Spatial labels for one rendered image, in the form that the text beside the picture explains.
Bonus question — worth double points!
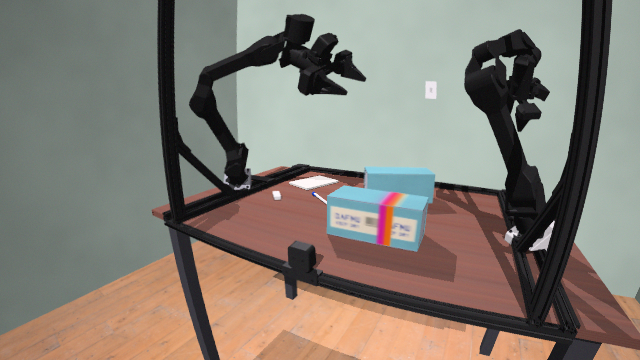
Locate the light blue box with rainbow band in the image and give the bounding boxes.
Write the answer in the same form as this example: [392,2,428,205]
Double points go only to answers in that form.
[327,186,429,252]

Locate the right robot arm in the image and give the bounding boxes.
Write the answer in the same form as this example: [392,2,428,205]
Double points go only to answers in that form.
[464,29,550,238]

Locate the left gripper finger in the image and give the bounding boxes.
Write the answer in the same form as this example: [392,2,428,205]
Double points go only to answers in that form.
[341,55,366,82]
[310,69,347,95]

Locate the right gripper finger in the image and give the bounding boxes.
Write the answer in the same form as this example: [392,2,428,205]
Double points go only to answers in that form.
[507,94,515,114]
[515,113,530,132]

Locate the light blue rectangular sleeve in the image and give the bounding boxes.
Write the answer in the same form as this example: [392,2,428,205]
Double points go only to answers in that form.
[364,167,435,203]

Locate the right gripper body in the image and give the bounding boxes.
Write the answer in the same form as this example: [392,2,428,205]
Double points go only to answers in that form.
[506,75,542,120]

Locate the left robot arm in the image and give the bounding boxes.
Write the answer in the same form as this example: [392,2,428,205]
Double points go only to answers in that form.
[189,14,338,188]

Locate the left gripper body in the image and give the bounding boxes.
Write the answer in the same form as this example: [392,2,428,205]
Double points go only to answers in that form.
[296,48,352,96]

